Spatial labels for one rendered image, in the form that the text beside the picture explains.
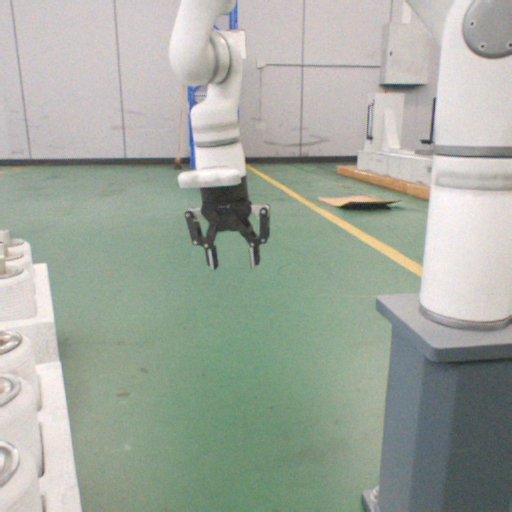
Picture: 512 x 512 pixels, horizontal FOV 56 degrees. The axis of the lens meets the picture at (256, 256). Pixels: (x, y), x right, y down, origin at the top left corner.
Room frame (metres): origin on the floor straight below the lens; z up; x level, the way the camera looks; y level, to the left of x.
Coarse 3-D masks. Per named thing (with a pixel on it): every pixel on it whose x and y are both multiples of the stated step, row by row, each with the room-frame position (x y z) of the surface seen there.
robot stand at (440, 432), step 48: (432, 336) 0.43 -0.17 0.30; (480, 336) 0.43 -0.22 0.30; (432, 384) 0.44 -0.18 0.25; (480, 384) 0.43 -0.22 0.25; (384, 432) 0.52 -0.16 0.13; (432, 432) 0.43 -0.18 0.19; (480, 432) 0.43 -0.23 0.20; (384, 480) 0.51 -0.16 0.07; (432, 480) 0.43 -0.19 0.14; (480, 480) 0.43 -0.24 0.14
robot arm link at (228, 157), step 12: (228, 144) 0.72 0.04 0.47; (240, 144) 0.74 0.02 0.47; (204, 156) 0.72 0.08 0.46; (216, 156) 0.71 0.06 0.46; (228, 156) 0.71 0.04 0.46; (240, 156) 0.73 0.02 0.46; (204, 168) 0.72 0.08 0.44; (216, 168) 0.71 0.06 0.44; (228, 168) 0.71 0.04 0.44; (240, 168) 0.73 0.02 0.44; (180, 180) 0.69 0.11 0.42; (192, 180) 0.68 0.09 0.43; (204, 180) 0.68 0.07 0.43; (216, 180) 0.67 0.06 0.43; (228, 180) 0.67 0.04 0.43; (240, 180) 0.68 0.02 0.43
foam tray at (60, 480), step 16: (48, 368) 0.59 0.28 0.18; (48, 384) 0.55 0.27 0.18; (48, 400) 0.51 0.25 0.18; (64, 400) 0.51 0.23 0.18; (48, 416) 0.48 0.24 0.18; (64, 416) 0.48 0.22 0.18; (48, 432) 0.45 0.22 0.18; (64, 432) 0.45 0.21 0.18; (48, 448) 0.42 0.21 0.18; (64, 448) 0.42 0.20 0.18; (48, 464) 0.40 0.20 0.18; (64, 464) 0.40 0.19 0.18; (48, 480) 0.38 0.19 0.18; (64, 480) 0.38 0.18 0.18; (48, 496) 0.36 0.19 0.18; (64, 496) 0.36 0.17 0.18
